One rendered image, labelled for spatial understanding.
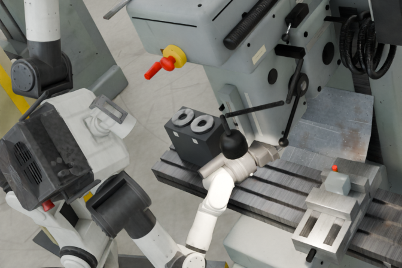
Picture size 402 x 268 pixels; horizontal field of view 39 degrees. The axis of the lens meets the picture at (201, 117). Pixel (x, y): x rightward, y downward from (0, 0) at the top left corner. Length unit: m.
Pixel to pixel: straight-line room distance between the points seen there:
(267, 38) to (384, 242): 0.75
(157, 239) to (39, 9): 0.70
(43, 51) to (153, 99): 2.79
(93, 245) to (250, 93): 0.85
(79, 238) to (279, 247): 0.68
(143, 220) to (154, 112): 2.66
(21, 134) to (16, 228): 2.56
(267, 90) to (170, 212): 2.03
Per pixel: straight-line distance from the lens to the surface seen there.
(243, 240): 2.02
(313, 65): 1.68
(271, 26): 1.46
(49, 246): 3.70
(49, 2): 1.57
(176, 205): 3.48
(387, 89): 1.98
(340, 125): 2.11
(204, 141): 2.01
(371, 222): 1.87
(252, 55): 1.41
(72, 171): 1.50
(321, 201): 1.80
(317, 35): 1.67
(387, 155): 2.23
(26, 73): 1.57
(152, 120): 4.14
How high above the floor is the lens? 2.49
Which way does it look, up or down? 39 degrees down
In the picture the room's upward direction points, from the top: 24 degrees counter-clockwise
